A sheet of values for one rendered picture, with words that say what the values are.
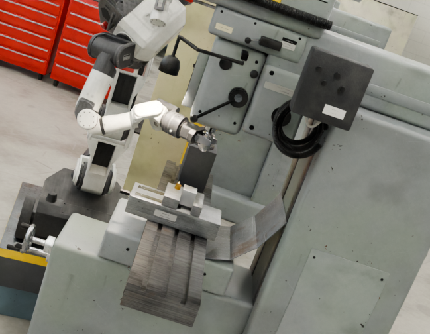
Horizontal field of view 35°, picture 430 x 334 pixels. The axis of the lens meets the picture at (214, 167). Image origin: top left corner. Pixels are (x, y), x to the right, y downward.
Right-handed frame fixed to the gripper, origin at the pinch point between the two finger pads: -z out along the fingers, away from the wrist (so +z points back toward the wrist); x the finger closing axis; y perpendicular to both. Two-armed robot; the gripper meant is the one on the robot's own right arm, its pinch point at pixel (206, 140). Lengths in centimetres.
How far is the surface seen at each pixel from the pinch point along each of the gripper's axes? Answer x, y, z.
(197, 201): -7.6, 20.5, -8.1
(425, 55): 961, -9, 68
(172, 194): -13.2, 20.5, 0.0
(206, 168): 29.7, 20.6, 7.5
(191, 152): 26.0, 15.8, 15.2
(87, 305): -24, 73, 13
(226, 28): -13.7, -42.7, 1.4
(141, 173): 146, 84, 93
